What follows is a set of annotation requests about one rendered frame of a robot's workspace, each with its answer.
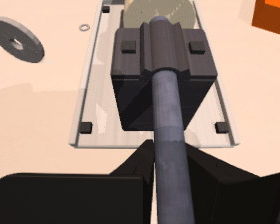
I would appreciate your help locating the orange rectangular tray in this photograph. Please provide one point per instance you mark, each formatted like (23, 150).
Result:
(267, 15)

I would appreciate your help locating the grey metal shaft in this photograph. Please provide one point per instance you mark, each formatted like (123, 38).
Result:
(173, 191)

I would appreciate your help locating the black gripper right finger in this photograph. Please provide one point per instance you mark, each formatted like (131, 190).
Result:
(225, 194)

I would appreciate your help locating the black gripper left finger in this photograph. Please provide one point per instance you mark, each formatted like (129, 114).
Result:
(123, 196)

